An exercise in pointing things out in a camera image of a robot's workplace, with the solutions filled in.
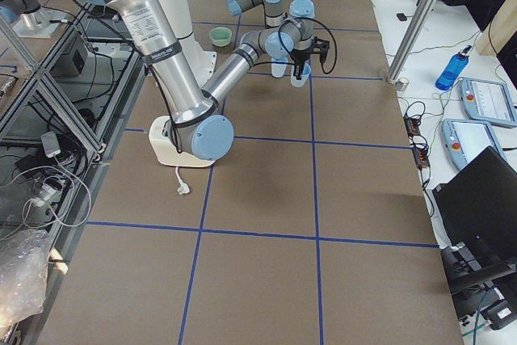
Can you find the blue water bottle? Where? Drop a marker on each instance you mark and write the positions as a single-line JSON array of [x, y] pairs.
[[453, 69]]

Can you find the crumpled clear plastic bag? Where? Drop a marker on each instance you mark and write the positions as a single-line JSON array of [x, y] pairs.
[[24, 272]]

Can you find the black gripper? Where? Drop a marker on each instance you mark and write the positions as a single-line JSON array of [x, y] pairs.
[[300, 56]]

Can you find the far teach pendant tablet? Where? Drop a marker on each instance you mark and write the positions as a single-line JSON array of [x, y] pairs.
[[489, 101]]

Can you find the teach pendant tablet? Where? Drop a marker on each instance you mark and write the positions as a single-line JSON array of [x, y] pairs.
[[465, 139], [489, 101]]

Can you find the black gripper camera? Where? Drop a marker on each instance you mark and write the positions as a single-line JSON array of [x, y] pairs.
[[321, 48]]

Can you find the white toaster power plug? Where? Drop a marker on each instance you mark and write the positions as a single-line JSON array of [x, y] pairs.
[[183, 189]]

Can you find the near teach pendant tablet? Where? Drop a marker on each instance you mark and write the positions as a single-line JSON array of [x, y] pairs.
[[465, 139]]

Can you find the green plastic bowl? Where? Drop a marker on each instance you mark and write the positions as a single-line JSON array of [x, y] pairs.
[[220, 36]]

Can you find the aluminium frame post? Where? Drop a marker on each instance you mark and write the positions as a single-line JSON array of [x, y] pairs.
[[416, 24]]

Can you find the black laptop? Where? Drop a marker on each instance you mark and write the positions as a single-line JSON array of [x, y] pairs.
[[480, 201]]

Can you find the light blue cup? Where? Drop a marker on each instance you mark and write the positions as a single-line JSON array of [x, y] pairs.
[[301, 79]]

